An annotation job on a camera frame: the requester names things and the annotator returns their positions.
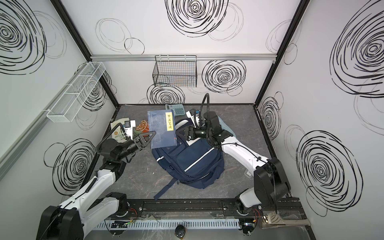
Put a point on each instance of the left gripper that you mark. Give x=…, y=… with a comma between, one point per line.
x=137, y=142

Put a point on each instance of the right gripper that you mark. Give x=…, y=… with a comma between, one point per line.
x=190, y=133

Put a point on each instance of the navy blue small book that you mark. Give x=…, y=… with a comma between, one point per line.
x=163, y=123

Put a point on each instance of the navy blue student backpack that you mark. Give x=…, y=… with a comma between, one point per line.
x=195, y=164

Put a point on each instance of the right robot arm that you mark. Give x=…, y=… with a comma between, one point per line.
x=270, y=179

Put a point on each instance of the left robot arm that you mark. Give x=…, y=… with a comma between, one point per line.
x=76, y=217

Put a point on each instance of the orange green snack packet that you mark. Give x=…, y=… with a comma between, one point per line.
x=142, y=127

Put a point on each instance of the white cream food pouch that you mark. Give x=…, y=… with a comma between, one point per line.
x=119, y=133

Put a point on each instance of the teal calculator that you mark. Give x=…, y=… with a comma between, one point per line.
x=178, y=109

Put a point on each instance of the light blue fabric pouch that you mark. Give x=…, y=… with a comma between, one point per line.
x=224, y=125

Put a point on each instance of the clear plastic pencil case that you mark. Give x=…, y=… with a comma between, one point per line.
x=249, y=174

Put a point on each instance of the black round knob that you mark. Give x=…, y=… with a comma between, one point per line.
x=180, y=232

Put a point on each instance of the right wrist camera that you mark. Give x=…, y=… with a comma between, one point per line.
x=195, y=116

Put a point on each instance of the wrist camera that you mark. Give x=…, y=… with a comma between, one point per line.
x=195, y=116
x=129, y=127

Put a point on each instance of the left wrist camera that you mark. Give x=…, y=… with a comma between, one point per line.
x=129, y=127

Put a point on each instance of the black wire wall basket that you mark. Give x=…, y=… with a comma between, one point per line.
x=175, y=70

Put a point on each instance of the white wire wall shelf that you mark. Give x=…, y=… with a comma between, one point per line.
x=83, y=92

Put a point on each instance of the white slotted cable duct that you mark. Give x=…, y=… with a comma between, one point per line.
x=194, y=224

